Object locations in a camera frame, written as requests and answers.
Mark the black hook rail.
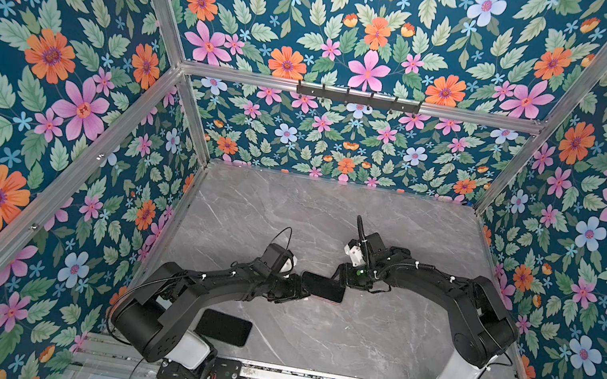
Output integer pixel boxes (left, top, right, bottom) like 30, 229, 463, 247
295, 81, 422, 114

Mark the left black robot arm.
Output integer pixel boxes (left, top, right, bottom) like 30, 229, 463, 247
110, 259, 310, 379

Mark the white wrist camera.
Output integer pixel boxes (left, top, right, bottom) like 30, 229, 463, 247
344, 240, 366, 268
274, 249, 297, 277

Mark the aluminium frame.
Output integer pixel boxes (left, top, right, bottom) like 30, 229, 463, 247
0, 0, 607, 379

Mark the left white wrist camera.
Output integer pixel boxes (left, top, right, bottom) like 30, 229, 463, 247
274, 249, 297, 277

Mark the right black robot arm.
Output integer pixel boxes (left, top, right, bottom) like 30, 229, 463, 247
334, 239, 518, 379

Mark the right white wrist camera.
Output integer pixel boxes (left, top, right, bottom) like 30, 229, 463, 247
344, 240, 366, 268

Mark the purple-edged phone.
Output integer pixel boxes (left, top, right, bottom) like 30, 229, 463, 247
195, 309, 253, 347

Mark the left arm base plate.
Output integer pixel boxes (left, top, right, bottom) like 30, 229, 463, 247
156, 353, 242, 379

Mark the black phone face up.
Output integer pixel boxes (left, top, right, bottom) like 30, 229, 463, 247
302, 271, 346, 304

